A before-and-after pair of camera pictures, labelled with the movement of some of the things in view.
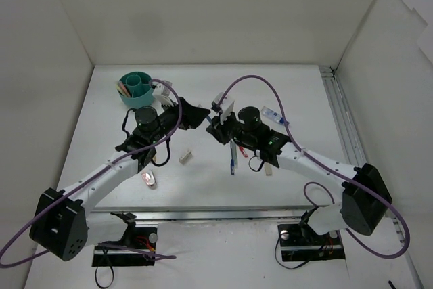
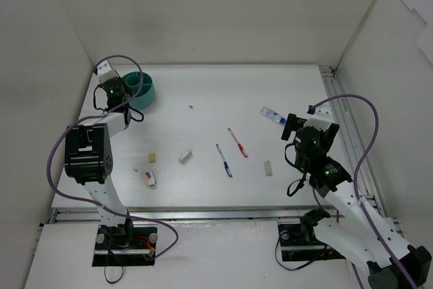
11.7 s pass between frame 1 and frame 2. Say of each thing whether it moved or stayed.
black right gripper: moved
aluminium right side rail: stayed
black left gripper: moved
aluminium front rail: stayed
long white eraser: stayed
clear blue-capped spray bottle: stayed
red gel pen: stayed
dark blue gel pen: moved
